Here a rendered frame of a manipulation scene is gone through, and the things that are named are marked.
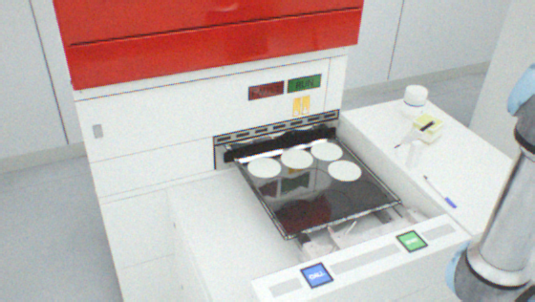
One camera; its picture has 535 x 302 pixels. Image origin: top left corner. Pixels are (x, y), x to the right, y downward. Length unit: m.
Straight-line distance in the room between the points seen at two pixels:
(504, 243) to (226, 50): 0.79
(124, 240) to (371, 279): 0.84
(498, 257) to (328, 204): 0.54
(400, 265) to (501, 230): 0.31
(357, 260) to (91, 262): 1.61
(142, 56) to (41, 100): 1.80
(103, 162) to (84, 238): 1.23
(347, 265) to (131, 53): 0.71
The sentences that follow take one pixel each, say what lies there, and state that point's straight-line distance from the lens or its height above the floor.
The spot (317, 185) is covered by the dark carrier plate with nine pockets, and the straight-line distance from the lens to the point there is 1.37.
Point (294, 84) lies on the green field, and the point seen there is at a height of 1.10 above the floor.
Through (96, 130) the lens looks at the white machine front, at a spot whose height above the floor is 1.08.
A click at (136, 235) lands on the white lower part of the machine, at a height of 0.66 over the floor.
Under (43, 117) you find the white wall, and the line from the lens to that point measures 2.99.
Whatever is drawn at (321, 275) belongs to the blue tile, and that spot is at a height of 0.96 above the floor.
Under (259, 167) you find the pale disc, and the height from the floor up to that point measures 0.90.
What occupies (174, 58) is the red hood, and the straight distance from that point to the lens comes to 1.21.
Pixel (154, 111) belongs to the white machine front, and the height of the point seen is 1.10.
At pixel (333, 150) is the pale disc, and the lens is 1.52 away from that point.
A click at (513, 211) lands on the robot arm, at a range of 0.84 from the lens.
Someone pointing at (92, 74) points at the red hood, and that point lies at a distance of 1.19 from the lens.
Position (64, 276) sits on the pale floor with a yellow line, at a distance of 2.43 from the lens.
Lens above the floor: 1.77
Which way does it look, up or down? 37 degrees down
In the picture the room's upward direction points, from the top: 2 degrees clockwise
